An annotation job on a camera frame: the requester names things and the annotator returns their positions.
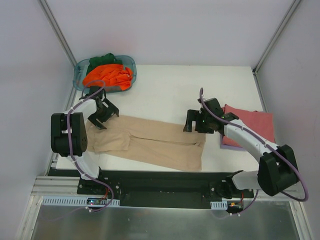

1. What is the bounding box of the beige t shirt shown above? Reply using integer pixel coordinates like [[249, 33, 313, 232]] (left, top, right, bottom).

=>
[[85, 115, 206, 172]]

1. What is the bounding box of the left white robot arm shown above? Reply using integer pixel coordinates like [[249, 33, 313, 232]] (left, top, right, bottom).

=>
[[50, 86, 119, 195]]

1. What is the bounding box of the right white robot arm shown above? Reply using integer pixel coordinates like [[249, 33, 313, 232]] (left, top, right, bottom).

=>
[[183, 98, 299, 198]]

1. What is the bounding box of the orange t shirt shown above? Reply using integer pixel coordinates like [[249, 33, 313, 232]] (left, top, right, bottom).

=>
[[82, 64, 134, 91]]

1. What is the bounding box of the teal plastic basket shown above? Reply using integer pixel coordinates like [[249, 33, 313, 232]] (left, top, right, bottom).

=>
[[72, 55, 137, 93]]

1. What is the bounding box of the green t shirt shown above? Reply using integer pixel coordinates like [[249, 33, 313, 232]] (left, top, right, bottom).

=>
[[86, 53, 123, 75]]

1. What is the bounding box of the folded red t shirt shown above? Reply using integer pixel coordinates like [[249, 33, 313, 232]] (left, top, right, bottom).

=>
[[222, 104, 275, 143]]

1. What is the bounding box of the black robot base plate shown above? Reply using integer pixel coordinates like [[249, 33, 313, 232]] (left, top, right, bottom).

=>
[[47, 167, 253, 210]]

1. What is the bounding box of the left aluminium frame post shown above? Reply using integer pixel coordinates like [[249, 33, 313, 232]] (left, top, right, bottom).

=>
[[38, 0, 77, 67]]

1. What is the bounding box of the aluminium frame post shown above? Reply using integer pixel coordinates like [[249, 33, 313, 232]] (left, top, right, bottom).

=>
[[252, 0, 303, 76], [38, 0, 77, 67]]

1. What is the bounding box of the right aluminium frame post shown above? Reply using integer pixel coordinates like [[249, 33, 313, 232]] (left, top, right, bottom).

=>
[[252, 0, 303, 76]]

